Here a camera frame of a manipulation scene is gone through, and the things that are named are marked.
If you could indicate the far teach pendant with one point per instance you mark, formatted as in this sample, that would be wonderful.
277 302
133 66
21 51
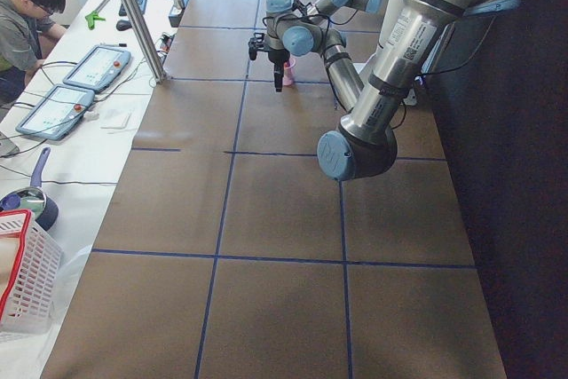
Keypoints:
98 68

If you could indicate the teach pendant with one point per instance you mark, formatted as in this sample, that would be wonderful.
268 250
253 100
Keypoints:
57 113
98 68

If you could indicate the blue saucepan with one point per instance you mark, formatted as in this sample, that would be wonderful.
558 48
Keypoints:
44 209

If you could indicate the near teach pendant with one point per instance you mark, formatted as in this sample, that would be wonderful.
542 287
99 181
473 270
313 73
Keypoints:
57 113

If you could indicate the green handled grabber tool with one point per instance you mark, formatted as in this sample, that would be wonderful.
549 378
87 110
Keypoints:
92 17

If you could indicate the seated person grey shirt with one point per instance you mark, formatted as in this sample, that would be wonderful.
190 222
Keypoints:
23 23

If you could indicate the aluminium frame post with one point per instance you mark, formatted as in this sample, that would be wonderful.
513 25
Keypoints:
145 41

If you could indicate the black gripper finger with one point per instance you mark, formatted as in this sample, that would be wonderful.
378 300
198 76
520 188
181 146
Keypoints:
280 77
276 77

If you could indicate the white folded cloth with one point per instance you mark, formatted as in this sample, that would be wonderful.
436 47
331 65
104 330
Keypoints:
115 119

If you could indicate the white camera pole with base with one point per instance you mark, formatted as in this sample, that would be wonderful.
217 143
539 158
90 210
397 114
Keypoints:
390 19

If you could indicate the pink mesh pen holder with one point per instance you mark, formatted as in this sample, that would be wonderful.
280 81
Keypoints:
288 74

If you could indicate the black computer mouse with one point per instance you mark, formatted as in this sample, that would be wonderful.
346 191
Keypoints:
122 25

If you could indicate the white red plastic basket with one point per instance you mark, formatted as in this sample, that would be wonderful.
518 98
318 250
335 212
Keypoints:
30 260

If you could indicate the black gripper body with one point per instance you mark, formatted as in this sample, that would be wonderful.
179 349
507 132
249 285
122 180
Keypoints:
278 57

